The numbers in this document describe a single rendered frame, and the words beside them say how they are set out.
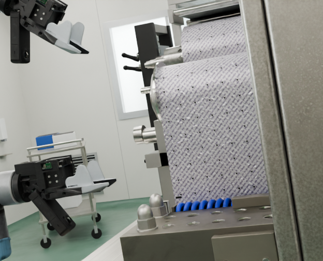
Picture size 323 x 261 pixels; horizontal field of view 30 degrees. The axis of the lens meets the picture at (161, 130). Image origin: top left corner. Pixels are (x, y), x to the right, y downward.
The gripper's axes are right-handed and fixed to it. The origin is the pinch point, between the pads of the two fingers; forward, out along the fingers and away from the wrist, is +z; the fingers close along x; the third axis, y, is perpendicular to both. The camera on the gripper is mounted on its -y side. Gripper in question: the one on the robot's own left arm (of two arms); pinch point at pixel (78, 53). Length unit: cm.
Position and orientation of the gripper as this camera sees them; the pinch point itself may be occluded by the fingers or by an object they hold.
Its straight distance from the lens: 132.0
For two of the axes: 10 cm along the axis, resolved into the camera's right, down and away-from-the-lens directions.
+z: 8.3, 5.3, -2.0
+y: 4.8, -8.4, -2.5
